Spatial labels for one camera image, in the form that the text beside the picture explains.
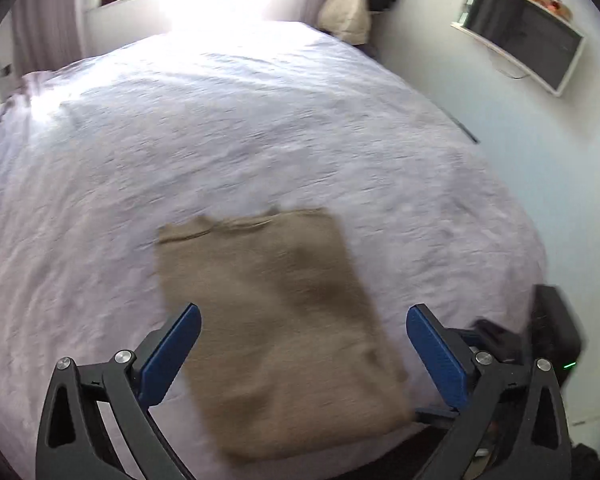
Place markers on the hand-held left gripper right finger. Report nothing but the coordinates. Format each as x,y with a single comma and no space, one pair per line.
437,355

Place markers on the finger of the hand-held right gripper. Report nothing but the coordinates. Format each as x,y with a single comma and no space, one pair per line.
500,340

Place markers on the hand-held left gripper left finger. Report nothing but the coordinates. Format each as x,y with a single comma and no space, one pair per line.
175,350

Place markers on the beige knit sweater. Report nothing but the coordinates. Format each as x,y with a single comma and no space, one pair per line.
280,330

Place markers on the light purple embossed bedspread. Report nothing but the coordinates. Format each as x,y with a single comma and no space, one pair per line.
260,130

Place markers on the beige bag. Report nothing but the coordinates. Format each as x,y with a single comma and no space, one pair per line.
345,10

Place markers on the wall television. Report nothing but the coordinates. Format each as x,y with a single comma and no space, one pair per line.
525,35

